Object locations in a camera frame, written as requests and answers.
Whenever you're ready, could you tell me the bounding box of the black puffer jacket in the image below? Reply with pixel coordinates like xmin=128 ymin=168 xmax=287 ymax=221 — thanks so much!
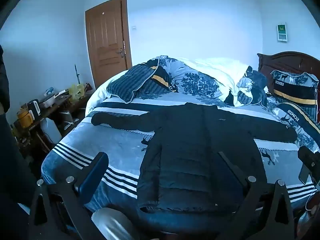
xmin=91 ymin=103 xmax=297 ymax=213

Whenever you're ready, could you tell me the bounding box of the lying HOMES pillow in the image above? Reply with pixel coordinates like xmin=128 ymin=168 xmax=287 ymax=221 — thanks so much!
xmin=271 ymin=102 xmax=319 ymax=153

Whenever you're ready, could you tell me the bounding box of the upright HOMES pillow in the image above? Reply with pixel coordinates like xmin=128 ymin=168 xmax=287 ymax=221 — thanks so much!
xmin=271 ymin=70 xmax=319 ymax=121

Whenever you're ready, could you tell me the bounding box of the white plastic jug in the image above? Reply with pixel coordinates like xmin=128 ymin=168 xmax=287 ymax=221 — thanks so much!
xmin=40 ymin=118 xmax=62 ymax=145

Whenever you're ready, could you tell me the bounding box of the cluttered wooden side table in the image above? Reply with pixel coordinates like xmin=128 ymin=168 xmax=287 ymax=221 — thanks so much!
xmin=14 ymin=90 xmax=93 ymax=154

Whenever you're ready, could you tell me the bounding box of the yellow container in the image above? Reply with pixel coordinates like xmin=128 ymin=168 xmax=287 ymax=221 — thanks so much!
xmin=17 ymin=108 xmax=33 ymax=128

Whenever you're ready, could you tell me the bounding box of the dark wooden headboard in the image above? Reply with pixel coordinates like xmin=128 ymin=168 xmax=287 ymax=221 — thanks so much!
xmin=258 ymin=51 xmax=319 ymax=122

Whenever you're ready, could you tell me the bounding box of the crumpled white blue duvet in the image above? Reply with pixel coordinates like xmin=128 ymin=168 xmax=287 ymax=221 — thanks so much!
xmin=149 ymin=55 xmax=267 ymax=108

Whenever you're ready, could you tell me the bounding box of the white cooking pot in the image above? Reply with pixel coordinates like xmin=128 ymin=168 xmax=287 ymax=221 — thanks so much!
xmin=39 ymin=93 xmax=55 ymax=108

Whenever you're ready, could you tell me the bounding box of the yellow plastic bag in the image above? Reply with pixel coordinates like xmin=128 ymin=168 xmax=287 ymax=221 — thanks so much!
xmin=68 ymin=83 xmax=85 ymax=101

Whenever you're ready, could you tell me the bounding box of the dark striped pillow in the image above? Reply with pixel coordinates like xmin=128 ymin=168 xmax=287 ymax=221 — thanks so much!
xmin=106 ymin=59 xmax=177 ymax=103

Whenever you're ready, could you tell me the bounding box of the brown wooden door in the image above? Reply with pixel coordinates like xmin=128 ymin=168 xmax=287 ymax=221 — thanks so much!
xmin=85 ymin=0 xmax=132 ymax=88

